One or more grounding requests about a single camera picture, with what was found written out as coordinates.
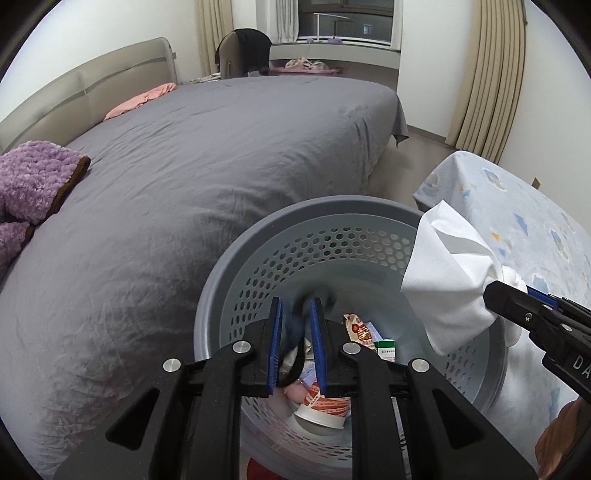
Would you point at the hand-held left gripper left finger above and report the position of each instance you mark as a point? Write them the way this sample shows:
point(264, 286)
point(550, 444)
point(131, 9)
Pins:
point(275, 350)

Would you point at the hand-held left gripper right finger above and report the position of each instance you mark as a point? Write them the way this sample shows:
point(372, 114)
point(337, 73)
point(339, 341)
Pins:
point(318, 350)

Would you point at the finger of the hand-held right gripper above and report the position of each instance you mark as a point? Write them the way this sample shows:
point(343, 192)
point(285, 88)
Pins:
point(545, 297)
point(508, 302)

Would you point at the dark blue cloth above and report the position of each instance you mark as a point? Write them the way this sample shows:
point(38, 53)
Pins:
point(295, 323)

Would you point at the cream and red snack packet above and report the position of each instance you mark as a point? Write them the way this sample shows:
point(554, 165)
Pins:
point(360, 330)

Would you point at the pink pig toy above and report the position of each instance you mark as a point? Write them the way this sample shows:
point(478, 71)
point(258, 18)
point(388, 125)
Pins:
point(295, 394)

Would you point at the white tissue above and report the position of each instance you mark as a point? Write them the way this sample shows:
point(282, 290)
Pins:
point(452, 286)

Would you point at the red striped paper cup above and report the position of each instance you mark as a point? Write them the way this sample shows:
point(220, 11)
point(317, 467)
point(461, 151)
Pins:
point(323, 408)

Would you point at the green cardboard box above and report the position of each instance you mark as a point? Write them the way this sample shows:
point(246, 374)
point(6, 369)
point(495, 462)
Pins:
point(385, 350)

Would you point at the grey perforated plastic basket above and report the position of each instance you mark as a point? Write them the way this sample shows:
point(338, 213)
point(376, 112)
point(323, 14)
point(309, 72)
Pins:
point(323, 249)

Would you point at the person's right hand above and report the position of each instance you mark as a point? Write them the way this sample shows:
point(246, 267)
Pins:
point(565, 438)

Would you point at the dark red slipper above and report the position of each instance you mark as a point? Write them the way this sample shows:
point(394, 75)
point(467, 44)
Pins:
point(258, 470)

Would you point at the grey bed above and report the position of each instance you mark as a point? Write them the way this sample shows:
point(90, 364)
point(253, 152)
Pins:
point(184, 184)

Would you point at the beige curtain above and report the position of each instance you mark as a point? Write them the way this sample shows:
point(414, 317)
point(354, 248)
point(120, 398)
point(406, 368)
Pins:
point(489, 78)
point(210, 32)

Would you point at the pink laundry basket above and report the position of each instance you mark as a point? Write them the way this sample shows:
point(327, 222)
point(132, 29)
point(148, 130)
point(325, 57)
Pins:
point(318, 72)

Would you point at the white bay window ledge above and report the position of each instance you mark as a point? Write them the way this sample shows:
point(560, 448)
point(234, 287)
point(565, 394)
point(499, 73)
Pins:
point(369, 57)

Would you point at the pink pillow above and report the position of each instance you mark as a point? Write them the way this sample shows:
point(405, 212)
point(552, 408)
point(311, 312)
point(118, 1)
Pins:
point(138, 101)

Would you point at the pile of light clothes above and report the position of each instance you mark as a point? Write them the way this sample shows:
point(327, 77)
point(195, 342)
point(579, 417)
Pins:
point(302, 63)

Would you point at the beige chair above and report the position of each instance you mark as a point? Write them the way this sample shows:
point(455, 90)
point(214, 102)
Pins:
point(226, 60)

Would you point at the purple fuzzy blanket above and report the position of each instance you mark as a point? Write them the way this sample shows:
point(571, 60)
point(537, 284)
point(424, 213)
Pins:
point(32, 180)

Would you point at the black jacket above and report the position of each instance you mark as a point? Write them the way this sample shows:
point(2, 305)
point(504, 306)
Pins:
point(251, 48)

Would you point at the white sheer curtain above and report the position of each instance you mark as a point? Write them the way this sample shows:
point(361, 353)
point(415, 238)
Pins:
point(284, 21)

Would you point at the beige bed headboard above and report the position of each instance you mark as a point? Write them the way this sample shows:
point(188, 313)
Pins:
point(69, 92)

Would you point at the dark window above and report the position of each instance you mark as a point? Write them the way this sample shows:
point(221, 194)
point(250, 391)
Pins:
point(346, 9)

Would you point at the white desk lamp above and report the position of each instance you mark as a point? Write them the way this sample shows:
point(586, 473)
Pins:
point(332, 15)

